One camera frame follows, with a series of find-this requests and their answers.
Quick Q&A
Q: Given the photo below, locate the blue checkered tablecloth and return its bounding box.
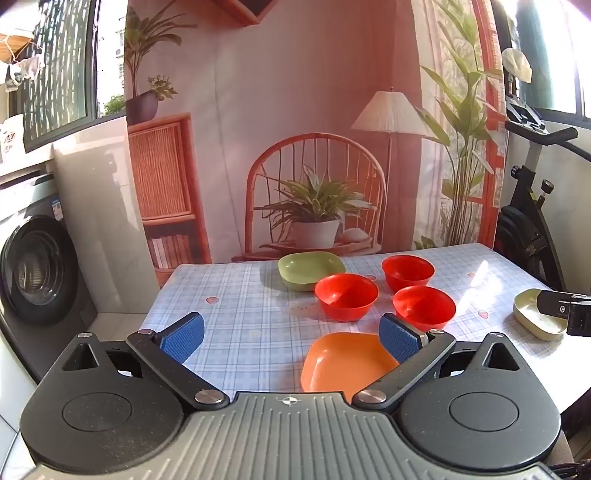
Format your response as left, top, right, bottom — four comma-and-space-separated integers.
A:
145, 244, 591, 416

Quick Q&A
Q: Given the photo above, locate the grey washing machine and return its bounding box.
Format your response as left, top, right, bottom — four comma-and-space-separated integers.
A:
0, 159, 100, 384

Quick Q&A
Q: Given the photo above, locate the hanging laundry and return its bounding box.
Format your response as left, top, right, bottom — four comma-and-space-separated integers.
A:
0, 55, 47, 93

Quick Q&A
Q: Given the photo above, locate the red bowl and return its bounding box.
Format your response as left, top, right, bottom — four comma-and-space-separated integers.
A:
381, 255, 435, 294
393, 285, 457, 333
315, 273, 379, 322

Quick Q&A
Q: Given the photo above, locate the black exercise bike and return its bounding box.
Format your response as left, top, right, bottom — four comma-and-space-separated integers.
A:
492, 102, 591, 301

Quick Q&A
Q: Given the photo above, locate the dark framed window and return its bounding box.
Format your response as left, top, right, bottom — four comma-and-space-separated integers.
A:
503, 0, 591, 121

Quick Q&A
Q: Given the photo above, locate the window with patterned glass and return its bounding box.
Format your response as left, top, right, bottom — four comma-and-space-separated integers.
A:
0, 0, 127, 153

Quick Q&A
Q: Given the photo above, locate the white hanging cloth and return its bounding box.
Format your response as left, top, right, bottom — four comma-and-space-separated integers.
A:
501, 46, 534, 84

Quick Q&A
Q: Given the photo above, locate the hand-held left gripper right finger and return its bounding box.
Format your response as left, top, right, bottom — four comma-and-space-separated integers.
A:
352, 313, 536, 411

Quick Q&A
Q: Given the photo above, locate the printed room backdrop cloth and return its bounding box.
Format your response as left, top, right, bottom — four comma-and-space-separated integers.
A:
126, 0, 509, 289

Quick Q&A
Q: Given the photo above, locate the black cable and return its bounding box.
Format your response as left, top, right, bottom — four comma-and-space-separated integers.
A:
549, 462, 591, 480

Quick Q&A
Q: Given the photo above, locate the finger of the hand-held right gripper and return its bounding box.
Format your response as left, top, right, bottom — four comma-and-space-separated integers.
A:
536, 291, 575, 320

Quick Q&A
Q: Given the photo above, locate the orange plate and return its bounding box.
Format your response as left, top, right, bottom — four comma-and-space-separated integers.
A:
301, 332, 400, 393

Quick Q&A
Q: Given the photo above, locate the white bag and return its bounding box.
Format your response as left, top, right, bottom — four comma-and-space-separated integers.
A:
0, 114, 26, 164

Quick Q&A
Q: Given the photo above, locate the green plate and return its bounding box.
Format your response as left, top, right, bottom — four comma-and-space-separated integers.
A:
278, 252, 346, 292

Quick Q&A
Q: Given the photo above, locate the cream plate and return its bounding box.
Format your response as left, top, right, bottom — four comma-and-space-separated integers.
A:
513, 289, 568, 341

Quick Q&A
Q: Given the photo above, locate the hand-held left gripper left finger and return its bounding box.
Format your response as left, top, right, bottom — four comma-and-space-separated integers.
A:
50, 313, 230, 411

